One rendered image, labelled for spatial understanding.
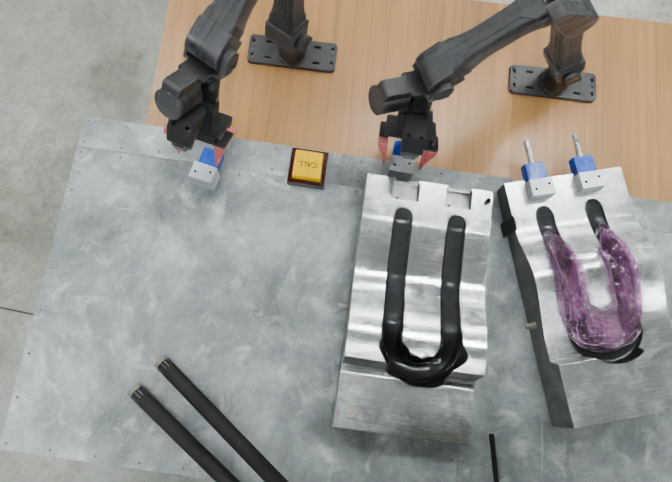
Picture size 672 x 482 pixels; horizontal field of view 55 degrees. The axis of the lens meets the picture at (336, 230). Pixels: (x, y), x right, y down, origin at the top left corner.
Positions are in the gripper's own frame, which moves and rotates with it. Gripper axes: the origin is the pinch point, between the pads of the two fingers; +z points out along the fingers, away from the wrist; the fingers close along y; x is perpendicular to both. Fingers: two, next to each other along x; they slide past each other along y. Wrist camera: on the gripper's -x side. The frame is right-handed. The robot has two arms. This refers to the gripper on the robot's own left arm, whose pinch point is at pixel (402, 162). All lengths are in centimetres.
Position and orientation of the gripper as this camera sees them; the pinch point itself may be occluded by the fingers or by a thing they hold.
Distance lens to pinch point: 139.4
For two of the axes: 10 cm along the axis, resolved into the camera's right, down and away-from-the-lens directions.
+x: 1.2, -7.0, 7.0
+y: 9.9, 1.7, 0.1
